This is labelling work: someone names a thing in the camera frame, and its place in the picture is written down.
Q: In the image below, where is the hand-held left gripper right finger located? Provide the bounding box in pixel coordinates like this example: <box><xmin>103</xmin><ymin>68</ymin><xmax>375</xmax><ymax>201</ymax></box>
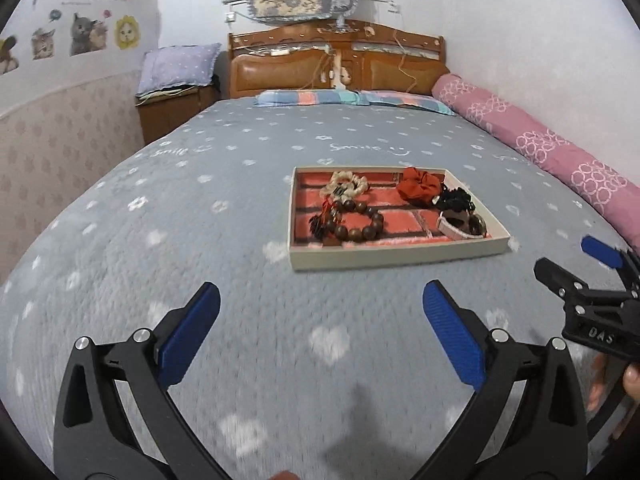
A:
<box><xmin>415</xmin><ymin>280</ymin><xmax>590</xmax><ymax>480</ymax></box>

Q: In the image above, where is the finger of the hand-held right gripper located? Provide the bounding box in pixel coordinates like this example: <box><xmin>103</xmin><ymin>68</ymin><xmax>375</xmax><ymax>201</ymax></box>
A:
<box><xmin>533</xmin><ymin>257</ymin><xmax>637</xmax><ymax>312</ymax></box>
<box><xmin>581</xmin><ymin>234</ymin><xmax>640</xmax><ymax>302</ymax></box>

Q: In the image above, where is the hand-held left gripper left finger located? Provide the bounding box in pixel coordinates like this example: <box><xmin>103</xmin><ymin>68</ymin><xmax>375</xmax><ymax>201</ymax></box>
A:
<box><xmin>53</xmin><ymin>281</ymin><xmax>228</xmax><ymax>480</ymax></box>

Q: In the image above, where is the brick-patterned tray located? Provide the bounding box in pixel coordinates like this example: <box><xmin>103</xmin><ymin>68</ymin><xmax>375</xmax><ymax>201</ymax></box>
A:
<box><xmin>288</xmin><ymin>165</ymin><xmax>511</xmax><ymax>272</ymax></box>

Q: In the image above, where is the white strap wristwatch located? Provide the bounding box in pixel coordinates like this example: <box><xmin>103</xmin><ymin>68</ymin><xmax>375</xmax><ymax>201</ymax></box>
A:
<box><xmin>435</xmin><ymin>209</ymin><xmax>489</xmax><ymax>240</ymax></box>

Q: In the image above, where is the wooden bead bracelet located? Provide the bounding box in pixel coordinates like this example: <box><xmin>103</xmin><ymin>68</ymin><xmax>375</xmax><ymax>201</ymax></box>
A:
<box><xmin>327</xmin><ymin>198</ymin><xmax>386</xmax><ymax>244</ymax></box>

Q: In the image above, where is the orange scrunchie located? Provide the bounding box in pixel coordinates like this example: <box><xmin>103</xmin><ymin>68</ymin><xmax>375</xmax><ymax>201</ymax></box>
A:
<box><xmin>396</xmin><ymin>166</ymin><xmax>445</xmax><ymax>206</ymax></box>

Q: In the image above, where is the red cord charm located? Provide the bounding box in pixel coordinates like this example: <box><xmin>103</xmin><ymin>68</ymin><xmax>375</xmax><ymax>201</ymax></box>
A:
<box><xmin>309</xmin><ymin>197</ymin><xmax>346</xmax><ymax>241</ymax></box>

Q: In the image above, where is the cream knitted scrunchie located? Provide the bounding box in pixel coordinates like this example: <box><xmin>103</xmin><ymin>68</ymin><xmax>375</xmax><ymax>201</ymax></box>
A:
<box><xmin>320</xmin><ymin>170</ymin><xmax>370</xmax><ymax>200</ymax></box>

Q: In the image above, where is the person's right hand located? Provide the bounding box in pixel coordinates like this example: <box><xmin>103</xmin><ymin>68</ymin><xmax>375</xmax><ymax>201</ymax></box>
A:
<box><xmin>588</xmin><ymin>354</ymin><xmax>640</xmax><ymax>412</ymax></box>

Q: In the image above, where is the grey heart-print bedspread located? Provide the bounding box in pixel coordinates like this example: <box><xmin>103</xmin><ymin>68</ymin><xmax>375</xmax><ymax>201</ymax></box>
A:
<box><xmin>0</xmin><ymin>95</ymin><xmax>640</xmax><ymax>480</ymax></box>

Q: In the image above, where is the wooden nightstand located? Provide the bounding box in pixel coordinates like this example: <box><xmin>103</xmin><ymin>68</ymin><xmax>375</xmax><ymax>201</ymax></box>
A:
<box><xmin>135</xmin><ymin>85</ymin><xmax>221</xmax><ymax>146</ymax></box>

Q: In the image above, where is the plaid pillow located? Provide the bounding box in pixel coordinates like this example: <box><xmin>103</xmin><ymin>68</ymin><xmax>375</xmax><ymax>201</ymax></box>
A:
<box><xmin>359</xmin><ymin>89</ymin><xmax>457</xmax><ymax>117</ymax></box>
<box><xmin>254</xmin><ymin>88</ymin><xmax>362</xmax><ymax>108</ymax></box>

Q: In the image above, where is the lavender dotted pillow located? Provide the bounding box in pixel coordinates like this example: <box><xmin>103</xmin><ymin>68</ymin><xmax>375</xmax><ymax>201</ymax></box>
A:
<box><xmin>137</xmin><ymin>42</ymin><xmax>222</xmax><ymax>99</ymax></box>

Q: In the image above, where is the wooden bed headboard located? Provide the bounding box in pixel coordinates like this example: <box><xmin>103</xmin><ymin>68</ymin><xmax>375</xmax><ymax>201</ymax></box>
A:
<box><xmin>228</xmin><ymin>18</ymin><xmax>450</xmax><ymax>100</ymax></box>

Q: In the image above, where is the yellow flower cat sticker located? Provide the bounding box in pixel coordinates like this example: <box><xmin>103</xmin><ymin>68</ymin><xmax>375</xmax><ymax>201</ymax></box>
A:
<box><xmin>114</xmin><ymin>15</ymin><xmax>140</xmax><ymax>51</ymax></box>

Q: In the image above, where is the black hair ties bundle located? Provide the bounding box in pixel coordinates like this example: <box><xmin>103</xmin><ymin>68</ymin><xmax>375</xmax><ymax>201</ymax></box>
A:
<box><xmin>433</xmin><ymin>186</ymin><xmax>475</xmax><ymax>214</ymax></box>

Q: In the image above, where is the pink ring-print bolster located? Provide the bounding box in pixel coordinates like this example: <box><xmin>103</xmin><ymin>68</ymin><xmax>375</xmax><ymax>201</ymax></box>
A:
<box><xmin>430</xmin><ymin>73</ymin><xmax>640</xmax><ymax>252</ymax></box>

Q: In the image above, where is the grey cats wall sticker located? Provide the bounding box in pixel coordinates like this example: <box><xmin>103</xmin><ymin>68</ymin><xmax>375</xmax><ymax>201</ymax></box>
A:
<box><xmin>68</xmin><ymin>12</ymin><xmax>109</xmax><ymax>57</ymax></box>

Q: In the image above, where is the tabby kitten wall sticker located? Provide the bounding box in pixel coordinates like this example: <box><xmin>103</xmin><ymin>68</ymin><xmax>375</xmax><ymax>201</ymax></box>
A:
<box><xmin>30</xmin><ymin>27</ymin><xmax>57</xmax><ymax>60</ymax></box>

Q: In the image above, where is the rabbit wall sticker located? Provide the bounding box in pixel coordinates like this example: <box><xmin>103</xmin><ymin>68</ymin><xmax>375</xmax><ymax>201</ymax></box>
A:
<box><xmin>0</xmin><ymin>35</ymin><xmax>20</xmax><ymax>75</ymax></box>

